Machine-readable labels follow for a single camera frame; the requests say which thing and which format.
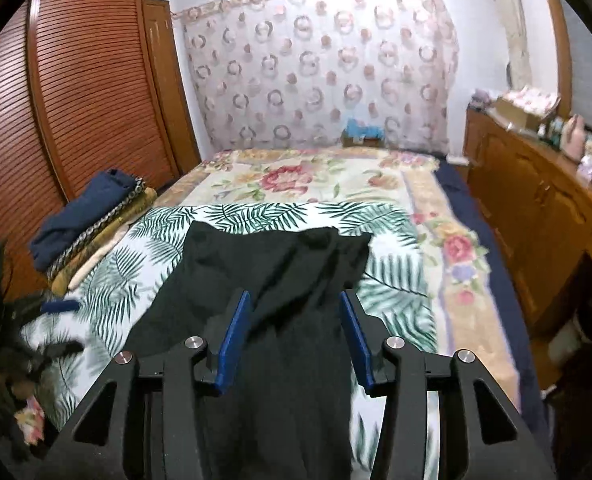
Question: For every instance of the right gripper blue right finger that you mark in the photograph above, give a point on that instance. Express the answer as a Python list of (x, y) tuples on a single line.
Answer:
[(358, 347)]

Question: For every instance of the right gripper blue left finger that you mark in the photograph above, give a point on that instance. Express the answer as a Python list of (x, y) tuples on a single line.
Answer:
[(230, 337)]

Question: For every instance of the black garment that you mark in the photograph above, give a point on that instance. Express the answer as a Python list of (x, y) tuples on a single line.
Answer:
[(287, 414)]

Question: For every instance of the palm leaf print blanket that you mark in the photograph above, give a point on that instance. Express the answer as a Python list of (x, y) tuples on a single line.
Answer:
[(119, 305)]

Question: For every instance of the navy folded garment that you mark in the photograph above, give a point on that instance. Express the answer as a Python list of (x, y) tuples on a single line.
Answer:
[(104, 192)]

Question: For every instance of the floral bedspread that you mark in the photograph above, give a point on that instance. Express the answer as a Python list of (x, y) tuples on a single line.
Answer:
[(366, 175)]

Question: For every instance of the gold folded garment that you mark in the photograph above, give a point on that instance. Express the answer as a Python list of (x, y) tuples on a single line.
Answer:
[(78, 262)]

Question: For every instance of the grey patterned folded garment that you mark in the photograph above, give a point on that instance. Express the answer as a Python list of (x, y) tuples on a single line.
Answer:
[(139, 189)]

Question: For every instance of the blue cloth in box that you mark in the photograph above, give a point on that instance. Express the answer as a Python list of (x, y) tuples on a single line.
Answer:
[(360, 134)]

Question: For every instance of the navy bed sheet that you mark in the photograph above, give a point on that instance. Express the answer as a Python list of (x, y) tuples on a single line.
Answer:
[(466, 210)]

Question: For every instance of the wooden sideboard cabinet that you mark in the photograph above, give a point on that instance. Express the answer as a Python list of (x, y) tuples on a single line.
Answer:
[(541, 216)]

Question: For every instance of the pink patterned curtain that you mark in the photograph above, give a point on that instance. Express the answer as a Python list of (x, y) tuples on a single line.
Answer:
[(297, 73)]

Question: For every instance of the cardboard box with floral cloth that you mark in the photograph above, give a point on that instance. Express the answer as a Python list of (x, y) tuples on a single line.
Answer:
[(527, 108)]

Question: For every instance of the pink jug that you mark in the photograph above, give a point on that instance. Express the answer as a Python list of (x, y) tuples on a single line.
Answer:
[(573, 137)]

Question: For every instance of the brown louvered wardrobe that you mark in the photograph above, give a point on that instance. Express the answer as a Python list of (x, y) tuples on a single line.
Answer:
[(85, 86)]

